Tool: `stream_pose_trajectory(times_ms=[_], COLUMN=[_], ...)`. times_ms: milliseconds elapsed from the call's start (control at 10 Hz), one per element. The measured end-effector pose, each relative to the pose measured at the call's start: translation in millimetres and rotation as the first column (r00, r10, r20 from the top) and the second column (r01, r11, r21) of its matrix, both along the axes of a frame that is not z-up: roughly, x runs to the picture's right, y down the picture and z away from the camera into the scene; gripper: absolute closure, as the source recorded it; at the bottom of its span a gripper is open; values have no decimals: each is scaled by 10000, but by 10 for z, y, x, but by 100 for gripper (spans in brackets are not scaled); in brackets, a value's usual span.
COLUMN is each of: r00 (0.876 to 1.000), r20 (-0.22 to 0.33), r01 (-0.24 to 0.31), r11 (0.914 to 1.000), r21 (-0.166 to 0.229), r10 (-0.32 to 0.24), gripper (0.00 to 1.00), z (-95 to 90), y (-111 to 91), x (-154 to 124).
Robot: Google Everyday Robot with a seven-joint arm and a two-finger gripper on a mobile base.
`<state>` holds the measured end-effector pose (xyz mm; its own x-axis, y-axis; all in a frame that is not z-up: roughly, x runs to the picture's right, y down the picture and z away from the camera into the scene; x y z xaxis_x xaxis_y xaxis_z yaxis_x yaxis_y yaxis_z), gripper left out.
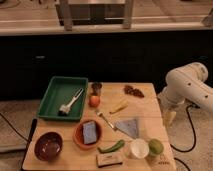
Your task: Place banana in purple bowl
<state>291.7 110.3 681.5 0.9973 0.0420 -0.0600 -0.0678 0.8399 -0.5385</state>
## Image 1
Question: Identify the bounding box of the yellow banana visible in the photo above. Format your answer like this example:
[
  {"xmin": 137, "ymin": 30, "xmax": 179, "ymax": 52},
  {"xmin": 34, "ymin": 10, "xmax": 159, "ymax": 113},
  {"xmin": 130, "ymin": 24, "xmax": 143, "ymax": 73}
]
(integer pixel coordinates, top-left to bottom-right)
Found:
[{"xmin": 109, "ymin": 101, "xmax": 128, "ymax": 114}]

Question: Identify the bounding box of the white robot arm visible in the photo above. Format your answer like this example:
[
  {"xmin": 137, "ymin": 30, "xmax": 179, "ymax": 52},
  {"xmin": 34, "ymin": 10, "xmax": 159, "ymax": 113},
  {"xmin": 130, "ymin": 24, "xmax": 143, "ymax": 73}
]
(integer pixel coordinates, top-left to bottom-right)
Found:
[{"xmin": 157, "ymin": 62, "xmax": 213, "ymax": 126}]

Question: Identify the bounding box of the purple bowl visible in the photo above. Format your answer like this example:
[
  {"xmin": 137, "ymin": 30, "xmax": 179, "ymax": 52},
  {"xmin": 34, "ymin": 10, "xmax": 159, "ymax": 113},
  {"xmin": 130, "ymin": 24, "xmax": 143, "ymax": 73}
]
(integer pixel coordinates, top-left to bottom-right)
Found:
[{"xmin": 34, "ymin": 132, "xmax": 63, "ymax": 162}]

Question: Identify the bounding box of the green lime cup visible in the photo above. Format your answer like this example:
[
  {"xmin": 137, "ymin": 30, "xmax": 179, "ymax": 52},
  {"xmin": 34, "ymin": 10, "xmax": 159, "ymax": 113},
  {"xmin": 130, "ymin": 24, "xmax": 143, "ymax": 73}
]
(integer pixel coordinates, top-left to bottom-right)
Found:
[{"xmin": 148, "ymin": 139, "xmax": 164, "ymax": 157}]

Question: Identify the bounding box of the grey blue folded cloth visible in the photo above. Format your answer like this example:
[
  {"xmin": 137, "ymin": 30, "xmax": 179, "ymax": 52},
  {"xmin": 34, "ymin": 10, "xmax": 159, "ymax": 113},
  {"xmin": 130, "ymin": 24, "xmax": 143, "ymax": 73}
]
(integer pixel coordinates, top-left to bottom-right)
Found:
[{"xmin": 115, "ymin": 119, "xmax": 139, "ymax": 139}]

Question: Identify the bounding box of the white round cup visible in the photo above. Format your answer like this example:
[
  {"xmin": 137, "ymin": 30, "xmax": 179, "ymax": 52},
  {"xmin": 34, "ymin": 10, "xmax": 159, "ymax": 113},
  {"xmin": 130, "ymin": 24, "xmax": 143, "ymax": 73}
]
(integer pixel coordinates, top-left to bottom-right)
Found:
[{"xmin": 130, "ymin": 139, "xmax": 149, "ymax": 159}]

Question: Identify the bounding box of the wooden cutting board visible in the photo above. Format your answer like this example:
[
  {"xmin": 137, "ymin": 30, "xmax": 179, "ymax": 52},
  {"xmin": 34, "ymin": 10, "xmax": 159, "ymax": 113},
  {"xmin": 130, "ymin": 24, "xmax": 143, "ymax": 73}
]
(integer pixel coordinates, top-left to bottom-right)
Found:
[{"xmin": 23, "ymin": 83, "xmax": 176, "ymax": 171}]

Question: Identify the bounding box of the green pepper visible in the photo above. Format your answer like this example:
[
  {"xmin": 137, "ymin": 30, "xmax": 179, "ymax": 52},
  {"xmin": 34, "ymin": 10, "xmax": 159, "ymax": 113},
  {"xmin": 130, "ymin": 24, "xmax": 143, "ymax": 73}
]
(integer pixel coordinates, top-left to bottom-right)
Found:
[{"xmin": 97, "ymin": 140, "xmax": 125, "ymax": 154}]

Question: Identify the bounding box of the metal fork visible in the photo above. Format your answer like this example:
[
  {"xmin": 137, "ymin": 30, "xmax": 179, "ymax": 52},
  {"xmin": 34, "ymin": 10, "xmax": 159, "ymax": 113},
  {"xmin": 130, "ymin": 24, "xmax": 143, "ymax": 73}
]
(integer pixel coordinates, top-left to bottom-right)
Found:
[{"xmin": 95, "ymin": 111, "xmax": 117, "ymax": 131}]

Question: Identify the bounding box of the orange peach fruit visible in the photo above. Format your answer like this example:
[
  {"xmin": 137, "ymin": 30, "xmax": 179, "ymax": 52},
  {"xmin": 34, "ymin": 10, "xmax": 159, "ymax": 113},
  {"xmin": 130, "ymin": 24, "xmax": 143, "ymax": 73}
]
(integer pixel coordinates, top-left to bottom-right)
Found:
[{"xmin": 89, "ymin": 95, "xmax": 100, "ymax": 107}]

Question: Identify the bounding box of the beige rectangular block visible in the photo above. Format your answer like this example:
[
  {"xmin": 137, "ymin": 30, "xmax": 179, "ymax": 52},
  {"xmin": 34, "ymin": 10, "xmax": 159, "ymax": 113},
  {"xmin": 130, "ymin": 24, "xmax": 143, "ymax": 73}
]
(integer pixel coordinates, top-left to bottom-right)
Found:
[{"xmin": 96, "ymin": 152, "xmax": 123, "ymax": 168}]

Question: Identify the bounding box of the dark metal cup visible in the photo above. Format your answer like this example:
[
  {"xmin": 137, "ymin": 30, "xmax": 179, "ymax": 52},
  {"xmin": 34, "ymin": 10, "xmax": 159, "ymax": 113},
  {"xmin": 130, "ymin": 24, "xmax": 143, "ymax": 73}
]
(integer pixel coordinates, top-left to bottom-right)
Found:
[{"xmin": 91, "ymin": 82, "xmax": 102, "ymax": 96}]

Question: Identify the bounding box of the blue sponge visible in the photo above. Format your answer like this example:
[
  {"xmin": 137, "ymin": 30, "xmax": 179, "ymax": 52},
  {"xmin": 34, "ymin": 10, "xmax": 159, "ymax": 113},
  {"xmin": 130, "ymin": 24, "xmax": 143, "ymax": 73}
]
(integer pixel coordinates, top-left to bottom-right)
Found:
[{"xmin": 83, "ymin": 121, "xmax": 97, "ymax": 144}]

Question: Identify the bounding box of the orange plate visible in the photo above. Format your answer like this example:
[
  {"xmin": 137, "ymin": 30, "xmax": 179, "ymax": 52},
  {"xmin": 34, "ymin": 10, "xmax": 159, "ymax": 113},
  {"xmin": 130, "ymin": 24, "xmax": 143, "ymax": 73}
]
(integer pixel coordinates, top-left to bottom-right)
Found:
[{"xmin": 73, "ymin": 119, "xmax": 102, "ymax": 150}]

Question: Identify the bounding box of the white dish brush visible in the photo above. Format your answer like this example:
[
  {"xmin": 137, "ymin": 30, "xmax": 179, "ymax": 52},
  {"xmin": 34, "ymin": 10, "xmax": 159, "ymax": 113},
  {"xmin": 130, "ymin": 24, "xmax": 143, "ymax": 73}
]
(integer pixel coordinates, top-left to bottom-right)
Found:
[{"xmin": 58, "ymin": 88, "xmax": 84, "ymax": 116}]

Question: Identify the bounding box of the green plastic tray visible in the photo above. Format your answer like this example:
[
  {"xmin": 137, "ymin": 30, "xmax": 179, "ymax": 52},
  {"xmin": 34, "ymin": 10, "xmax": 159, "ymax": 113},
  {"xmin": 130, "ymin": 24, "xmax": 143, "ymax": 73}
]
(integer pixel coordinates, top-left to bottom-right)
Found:
[{"xmin": 37, "ymin": 76, "xmax": 88, "ymax": 122}]

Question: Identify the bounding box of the black cable right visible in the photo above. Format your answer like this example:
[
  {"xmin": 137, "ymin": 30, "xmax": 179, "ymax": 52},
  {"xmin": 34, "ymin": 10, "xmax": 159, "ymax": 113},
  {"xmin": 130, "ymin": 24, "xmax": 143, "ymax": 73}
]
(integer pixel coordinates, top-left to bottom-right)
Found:
[{"xmin": 170, "ymin": 103, "xmax": 201, "ymax": 171}]

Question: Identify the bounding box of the black cable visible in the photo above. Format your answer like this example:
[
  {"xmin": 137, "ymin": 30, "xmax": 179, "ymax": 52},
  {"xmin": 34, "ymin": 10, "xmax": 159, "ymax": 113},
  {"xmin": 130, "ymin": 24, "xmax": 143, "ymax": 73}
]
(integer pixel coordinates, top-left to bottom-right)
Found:
[
  {"xmin": 170, "ymin": 103, "xmax": 201, "ymax": 171},
  {"xmin": 0, "ymin": 112, "xmax": 29, "ymax": 142}
]

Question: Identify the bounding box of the black handle at board edge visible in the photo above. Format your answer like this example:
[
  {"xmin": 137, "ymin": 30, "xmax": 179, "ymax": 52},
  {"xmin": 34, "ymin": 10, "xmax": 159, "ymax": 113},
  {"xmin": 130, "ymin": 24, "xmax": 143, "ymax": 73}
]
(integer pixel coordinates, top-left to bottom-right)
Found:
[{"xmin": 20, "ymin": 119, "xmax": 37, "ymax": 171}]

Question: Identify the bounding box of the black cable left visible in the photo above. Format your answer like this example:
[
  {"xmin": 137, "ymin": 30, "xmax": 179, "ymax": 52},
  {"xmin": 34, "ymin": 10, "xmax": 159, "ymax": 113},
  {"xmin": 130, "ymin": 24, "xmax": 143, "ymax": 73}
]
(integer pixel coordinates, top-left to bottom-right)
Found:
[{"xmin": 0, "ymin": 112, "xmax": 29, "ymax": 142}]

